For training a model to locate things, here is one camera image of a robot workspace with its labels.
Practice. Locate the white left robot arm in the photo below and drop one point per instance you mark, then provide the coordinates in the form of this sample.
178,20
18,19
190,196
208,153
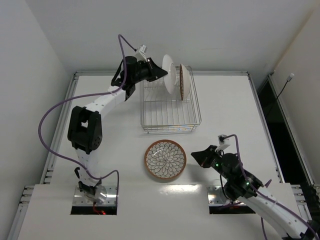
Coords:
85,131

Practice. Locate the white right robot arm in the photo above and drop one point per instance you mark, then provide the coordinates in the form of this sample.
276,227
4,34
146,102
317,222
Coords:
243,186

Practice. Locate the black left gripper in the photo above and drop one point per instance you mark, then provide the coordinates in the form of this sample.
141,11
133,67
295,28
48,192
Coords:
150,69

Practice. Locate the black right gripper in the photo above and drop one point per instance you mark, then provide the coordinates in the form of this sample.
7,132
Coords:
209,158

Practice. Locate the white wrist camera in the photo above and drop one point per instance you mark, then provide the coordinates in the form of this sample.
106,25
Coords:
140,53
224,143

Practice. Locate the brown-rimmed plate in rack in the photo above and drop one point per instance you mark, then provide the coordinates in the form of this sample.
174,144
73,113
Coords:
184,82

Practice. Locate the flower pattern brown-rimmed plate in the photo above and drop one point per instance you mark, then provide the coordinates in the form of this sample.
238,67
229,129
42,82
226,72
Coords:
165,160

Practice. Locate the chrome wire dish rack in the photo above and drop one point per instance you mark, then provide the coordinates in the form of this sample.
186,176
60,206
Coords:
165,113

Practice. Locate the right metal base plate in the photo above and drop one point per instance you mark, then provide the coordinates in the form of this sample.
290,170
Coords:
216,198

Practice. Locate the metal base plate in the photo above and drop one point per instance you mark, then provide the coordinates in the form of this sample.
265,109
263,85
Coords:
106,196
216,198

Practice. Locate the white plate orange sunburst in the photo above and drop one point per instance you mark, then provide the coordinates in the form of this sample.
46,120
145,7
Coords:
171,77

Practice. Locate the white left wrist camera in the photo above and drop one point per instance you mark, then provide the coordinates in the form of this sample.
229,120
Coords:
140,53

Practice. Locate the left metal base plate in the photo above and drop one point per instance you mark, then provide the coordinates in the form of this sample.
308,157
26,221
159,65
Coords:
106,196

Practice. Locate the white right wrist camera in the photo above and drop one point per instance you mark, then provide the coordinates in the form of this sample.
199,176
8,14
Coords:
224,143

